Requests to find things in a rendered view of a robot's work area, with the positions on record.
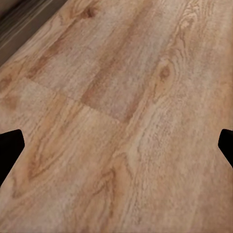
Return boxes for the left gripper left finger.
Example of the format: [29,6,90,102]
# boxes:
[0,129,25,186]

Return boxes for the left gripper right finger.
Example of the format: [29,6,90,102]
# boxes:
[218,129,233,167]

